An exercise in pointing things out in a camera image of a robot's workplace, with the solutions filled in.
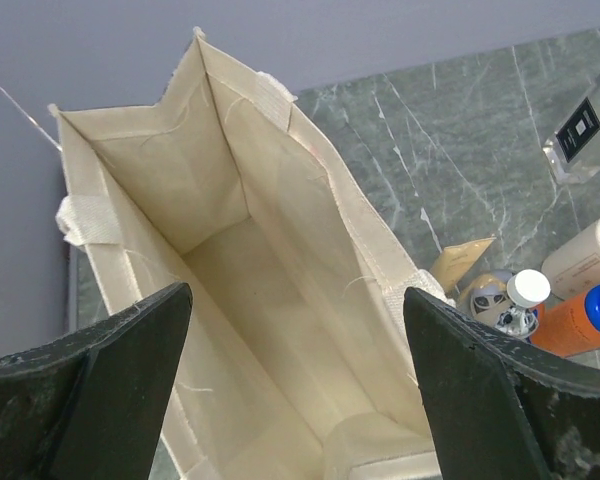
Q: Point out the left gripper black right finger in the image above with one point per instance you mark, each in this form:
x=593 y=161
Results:
x=497 y=407

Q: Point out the orange pump bottle blue collar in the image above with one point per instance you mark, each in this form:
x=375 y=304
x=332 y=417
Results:
x=572 y=327

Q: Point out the beige squeeze tube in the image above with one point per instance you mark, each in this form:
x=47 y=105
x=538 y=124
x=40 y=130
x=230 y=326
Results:
x=454 y=262

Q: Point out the beige round lotion bottle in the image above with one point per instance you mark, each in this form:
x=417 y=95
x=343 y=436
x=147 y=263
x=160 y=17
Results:
x=575 y=266

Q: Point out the clear square bottle black cap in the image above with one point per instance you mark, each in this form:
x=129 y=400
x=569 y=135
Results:
x=573 y=149

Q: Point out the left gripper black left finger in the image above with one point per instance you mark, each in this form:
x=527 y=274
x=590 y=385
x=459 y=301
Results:
x=91 y=404

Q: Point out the chrome bottle white cap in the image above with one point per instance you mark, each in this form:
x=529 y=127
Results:
x=510 y=302

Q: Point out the cream canvas tote bag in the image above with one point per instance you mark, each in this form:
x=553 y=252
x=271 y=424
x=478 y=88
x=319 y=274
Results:
x=296 y=363

